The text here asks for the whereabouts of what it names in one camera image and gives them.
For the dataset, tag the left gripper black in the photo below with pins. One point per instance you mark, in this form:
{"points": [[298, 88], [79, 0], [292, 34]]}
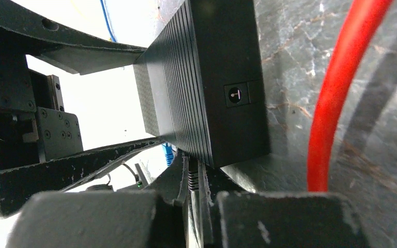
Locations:
{"points": [[34, 126]]}

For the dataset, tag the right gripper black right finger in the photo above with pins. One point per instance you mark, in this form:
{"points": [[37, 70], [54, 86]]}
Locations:
{"points": [[229, 216]]}

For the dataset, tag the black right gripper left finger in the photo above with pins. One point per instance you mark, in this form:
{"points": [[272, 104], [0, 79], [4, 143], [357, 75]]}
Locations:
{"points": [[155, 216]]}

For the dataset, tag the black network switch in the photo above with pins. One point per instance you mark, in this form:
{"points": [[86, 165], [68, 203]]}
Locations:
{"points": [[200, 83]]}

